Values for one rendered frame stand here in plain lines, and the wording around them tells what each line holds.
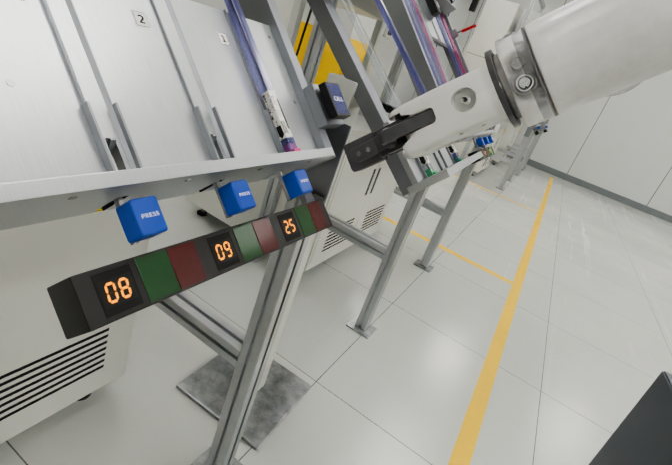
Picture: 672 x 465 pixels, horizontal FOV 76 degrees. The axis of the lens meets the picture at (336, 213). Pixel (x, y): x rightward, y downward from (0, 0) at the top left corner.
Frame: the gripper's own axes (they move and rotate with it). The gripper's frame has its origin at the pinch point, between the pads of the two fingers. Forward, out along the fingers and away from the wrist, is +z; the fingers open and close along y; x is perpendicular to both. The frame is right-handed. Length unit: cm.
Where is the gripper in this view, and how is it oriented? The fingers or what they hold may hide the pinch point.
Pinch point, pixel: (365, 152)
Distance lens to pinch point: 47.9
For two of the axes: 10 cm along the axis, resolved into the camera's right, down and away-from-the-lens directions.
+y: 4.7, -1.8, 8.6
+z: -8.0, 3.1, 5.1
